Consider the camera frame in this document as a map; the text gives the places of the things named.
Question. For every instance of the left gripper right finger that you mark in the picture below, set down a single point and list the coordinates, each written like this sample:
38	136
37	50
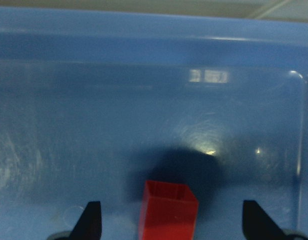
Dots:
257	224

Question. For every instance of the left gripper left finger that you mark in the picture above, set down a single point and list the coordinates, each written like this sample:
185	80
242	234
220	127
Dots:
89	225

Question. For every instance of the red block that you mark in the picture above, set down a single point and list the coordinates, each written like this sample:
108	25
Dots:
168	212

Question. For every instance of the blue plastic tray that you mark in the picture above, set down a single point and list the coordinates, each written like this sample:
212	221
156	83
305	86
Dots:
94	103

